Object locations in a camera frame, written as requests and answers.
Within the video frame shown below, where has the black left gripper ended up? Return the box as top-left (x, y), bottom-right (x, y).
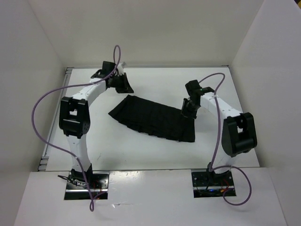
top-left (110, 73), bottom-right (134, 94)

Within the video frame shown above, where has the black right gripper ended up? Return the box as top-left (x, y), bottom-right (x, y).
top-left (179, 97), bottom-right (200, 123)

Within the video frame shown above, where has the black pleated skirt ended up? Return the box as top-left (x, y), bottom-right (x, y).
top-left (108, 95), bottom-right (195, 143)

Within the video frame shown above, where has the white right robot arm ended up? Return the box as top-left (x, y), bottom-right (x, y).
top-left (181, 86), bottom-right (257, 185)

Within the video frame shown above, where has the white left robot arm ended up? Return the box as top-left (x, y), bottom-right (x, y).
top-left (59, 61), bottom-right (134, 188)

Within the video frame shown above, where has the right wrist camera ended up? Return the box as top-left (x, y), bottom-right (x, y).
top-left (185, 80), bottom-right (201, 96)

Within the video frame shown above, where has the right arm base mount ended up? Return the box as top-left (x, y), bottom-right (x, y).
top-left (191, 169), bottom-right (236, 198)

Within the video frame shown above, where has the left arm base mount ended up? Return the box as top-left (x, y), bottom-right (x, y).
top-left (57, 171), bottom-right (111, 201)

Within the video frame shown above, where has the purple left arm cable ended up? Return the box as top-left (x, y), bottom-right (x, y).
top-left (32, 44), bottom-right (123, 212)

